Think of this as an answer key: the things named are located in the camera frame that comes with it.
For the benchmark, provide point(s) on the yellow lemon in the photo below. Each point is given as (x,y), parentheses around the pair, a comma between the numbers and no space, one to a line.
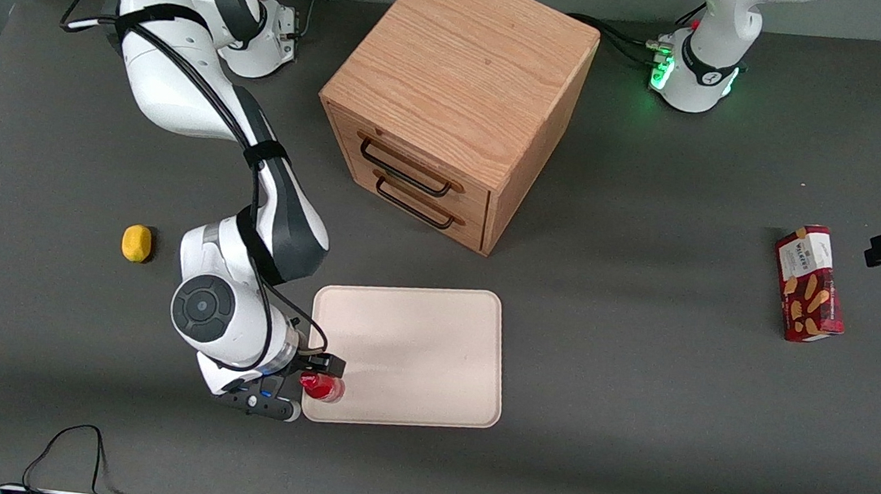
(136,243)

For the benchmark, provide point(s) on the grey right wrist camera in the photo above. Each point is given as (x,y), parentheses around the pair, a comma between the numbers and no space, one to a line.
(260,405)

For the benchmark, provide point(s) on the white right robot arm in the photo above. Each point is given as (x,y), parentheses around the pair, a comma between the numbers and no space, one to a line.
(179,89)

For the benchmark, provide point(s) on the red coke bottle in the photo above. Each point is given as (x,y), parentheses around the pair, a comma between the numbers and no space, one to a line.
(323,388)

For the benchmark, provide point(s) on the red cookie box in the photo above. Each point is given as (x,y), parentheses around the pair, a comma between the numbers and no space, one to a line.
(809,286)

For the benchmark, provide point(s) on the beige plastic tray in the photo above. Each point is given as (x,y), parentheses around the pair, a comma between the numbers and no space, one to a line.
(413,350)

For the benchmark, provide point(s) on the wooden drawer cabinet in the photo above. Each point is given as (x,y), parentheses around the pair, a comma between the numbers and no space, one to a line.
(460,61)

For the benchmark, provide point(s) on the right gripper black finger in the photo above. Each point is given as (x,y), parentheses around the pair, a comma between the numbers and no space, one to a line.
(328,364)

